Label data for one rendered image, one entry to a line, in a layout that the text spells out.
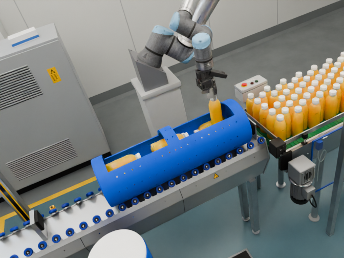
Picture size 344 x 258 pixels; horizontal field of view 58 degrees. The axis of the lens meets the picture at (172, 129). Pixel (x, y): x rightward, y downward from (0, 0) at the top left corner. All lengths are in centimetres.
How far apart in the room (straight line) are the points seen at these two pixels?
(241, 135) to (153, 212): 66
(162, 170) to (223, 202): 130
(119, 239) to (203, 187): 60
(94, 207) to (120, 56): 290
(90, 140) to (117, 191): 185
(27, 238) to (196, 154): 105
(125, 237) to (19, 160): 214
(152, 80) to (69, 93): 107
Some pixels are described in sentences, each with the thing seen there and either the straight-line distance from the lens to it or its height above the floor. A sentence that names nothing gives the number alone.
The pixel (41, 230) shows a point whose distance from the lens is 187.
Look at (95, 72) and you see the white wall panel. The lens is 448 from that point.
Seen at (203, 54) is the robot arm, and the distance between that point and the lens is 160.
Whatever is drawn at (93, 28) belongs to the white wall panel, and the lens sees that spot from 429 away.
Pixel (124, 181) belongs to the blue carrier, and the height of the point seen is 115.
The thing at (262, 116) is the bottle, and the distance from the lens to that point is 201.
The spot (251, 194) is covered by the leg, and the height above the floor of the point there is 50.
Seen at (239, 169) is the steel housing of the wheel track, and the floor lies 85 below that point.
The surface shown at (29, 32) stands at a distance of 311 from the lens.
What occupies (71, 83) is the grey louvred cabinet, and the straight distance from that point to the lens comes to 310.
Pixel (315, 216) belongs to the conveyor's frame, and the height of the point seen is 5.
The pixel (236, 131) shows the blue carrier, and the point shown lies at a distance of 175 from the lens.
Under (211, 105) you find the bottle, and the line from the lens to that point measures 179.
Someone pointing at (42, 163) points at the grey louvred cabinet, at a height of 30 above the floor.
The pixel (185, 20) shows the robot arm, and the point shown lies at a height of 171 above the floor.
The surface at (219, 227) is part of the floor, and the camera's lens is 273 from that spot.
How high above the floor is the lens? 228
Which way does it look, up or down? 38 degrees down
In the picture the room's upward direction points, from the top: 16 degrees counter-clockwise
